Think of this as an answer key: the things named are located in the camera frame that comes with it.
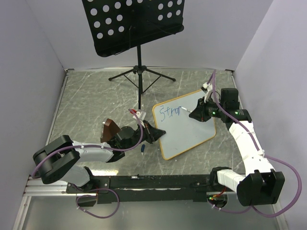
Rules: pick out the brown wooden eraser block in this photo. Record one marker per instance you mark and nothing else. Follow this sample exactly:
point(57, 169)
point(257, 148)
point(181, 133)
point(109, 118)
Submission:
point(109, 129)

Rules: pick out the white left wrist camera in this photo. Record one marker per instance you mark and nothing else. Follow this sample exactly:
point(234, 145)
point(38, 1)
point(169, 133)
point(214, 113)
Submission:
point(141, 115)

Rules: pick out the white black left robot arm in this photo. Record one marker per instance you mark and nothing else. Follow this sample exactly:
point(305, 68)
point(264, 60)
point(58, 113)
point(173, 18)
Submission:
point(58, 160)

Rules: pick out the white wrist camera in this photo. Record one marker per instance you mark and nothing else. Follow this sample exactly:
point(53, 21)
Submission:
point(207, 88)
point(141, 115)

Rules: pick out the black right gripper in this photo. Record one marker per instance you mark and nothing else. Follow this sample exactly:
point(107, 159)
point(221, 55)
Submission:
point(199, 113)

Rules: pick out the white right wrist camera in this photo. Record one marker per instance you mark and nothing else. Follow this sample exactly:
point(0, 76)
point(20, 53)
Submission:
point(207, 88)

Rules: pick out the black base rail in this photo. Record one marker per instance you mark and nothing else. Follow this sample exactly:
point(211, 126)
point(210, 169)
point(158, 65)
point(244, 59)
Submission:
point(149, 188)

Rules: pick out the yellow framed whiteboard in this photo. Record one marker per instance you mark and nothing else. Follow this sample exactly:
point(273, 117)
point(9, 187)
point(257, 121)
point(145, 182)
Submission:
point(182, 133)

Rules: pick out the black music stand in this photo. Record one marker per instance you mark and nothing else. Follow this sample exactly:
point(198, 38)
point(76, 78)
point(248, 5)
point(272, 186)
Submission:
point(118, 25)

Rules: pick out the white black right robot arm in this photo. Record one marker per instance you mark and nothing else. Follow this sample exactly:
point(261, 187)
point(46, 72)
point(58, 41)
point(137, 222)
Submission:
point(261, 184)

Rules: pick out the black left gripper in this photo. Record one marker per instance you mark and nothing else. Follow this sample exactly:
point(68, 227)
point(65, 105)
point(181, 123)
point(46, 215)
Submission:
point(152, 134)

